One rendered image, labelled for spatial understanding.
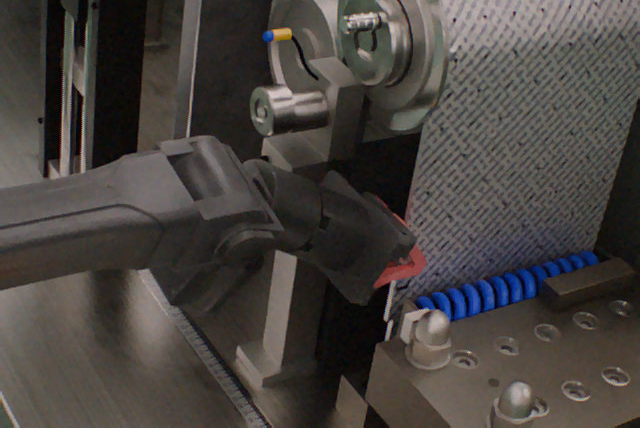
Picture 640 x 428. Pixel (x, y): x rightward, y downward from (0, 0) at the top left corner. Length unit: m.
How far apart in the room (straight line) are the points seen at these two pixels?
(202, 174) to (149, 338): 0.38
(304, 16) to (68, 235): 0.41
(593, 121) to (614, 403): 0.24
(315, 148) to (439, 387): 0.22
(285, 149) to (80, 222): 0.30
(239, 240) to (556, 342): 0.34
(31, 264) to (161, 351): 0.42
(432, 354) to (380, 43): 0.24
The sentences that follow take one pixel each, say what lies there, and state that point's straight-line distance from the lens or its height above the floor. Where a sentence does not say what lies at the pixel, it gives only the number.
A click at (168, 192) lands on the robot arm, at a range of 0.76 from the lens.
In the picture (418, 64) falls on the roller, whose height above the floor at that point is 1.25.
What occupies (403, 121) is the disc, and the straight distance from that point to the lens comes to 0.93.
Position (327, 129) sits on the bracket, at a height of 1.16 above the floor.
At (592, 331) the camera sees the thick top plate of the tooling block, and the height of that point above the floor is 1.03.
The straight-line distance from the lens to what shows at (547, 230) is 1.08.
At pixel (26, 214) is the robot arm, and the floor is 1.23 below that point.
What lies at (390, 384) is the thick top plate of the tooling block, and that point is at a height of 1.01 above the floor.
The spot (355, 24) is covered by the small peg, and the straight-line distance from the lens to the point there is 0.89.
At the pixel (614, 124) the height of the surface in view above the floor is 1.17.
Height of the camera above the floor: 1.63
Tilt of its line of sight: 32 degrees down
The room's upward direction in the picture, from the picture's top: 9 degrees clockwise
